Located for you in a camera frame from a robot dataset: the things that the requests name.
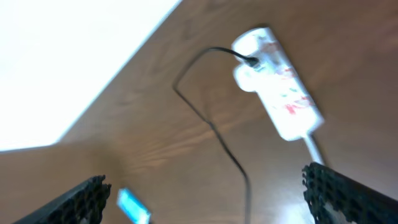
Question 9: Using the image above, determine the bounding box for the white power strip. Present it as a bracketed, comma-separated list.
[232, 27, 324, 142]

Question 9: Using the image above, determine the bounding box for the blue Galaxy smartphone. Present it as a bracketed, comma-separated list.
[116, 188, 151, 224]

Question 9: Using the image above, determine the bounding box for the white power strip cord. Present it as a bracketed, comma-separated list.
[303, 133, 326, 166]

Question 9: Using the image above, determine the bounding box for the white USB charger adapter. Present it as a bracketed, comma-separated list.
[233, 64, 268, 92]

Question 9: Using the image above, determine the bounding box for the black USB charger cable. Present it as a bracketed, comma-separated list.
[172, 46, 261, 224]

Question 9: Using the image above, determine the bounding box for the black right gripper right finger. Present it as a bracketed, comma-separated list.
[302, 162, 397, 224]

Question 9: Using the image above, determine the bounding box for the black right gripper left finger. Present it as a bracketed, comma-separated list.
[15, 175, 111, 224]

